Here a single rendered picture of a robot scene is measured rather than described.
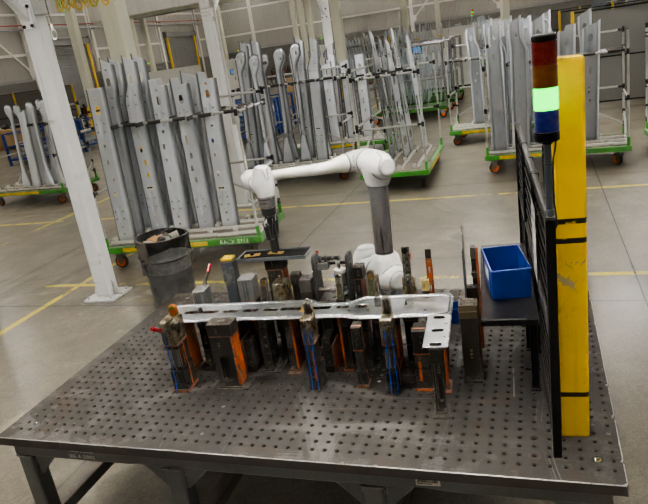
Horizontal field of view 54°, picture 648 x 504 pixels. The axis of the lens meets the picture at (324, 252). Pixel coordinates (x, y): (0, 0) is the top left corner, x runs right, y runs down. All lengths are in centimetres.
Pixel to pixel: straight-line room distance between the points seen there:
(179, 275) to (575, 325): 415
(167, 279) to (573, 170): 431
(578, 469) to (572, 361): 35
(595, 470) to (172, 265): 423
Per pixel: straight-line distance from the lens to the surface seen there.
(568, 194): 212
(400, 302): 285
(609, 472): 236
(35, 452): 324
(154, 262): 575
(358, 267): 299
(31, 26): 649
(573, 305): 225
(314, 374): 283
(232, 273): 333
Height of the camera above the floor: 214
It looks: 18 degrees down
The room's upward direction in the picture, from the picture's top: 9 degrees counter-clockwise
